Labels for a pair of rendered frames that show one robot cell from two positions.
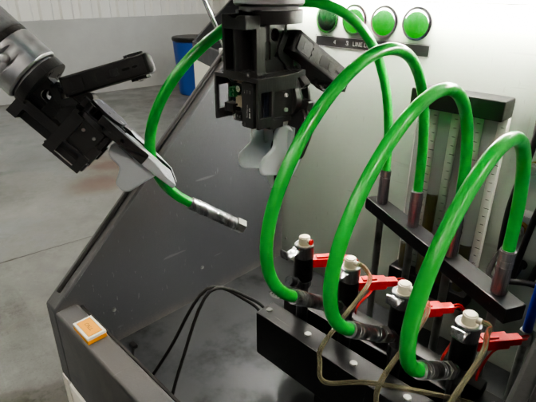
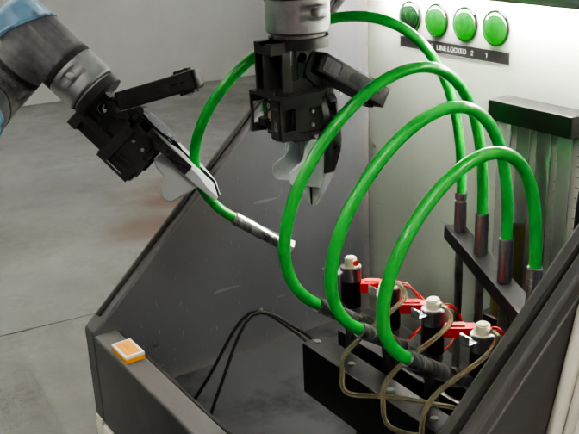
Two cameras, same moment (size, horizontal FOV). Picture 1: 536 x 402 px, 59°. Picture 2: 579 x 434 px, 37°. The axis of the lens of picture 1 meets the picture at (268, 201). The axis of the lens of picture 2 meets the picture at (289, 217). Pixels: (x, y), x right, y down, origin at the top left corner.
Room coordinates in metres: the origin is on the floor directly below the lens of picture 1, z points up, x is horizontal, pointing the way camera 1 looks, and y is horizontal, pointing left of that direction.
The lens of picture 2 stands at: (-0.46, -0.19, 1.57)
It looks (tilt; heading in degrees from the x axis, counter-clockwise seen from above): 21 degrees down; 12
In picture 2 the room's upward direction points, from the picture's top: 2 degrees counter-clockwise
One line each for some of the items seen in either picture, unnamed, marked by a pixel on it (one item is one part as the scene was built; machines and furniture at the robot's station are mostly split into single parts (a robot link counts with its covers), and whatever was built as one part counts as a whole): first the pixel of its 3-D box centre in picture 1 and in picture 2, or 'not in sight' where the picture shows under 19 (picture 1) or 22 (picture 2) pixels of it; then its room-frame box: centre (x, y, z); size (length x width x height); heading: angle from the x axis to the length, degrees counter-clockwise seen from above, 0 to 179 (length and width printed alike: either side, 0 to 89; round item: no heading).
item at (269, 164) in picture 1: (276, 162); (308, 174); (0.52, -0.01, 1.25); 0.06 x 0.03 x 0.09; 135
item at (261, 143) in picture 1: (258, 155); (294, 169); (0.54, 0.01, 1.25); 0.06 x 0.03 x 0.09; 135
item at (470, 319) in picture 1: (469, 324); (483, 335); (0.41, -0.22, 1.10); 0.02 x 0.02 x 0.03
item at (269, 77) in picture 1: (264, 68); (295, 87); (0.53, 0.00, 1.35); 0.09 x 0.08 x 0.12; 135
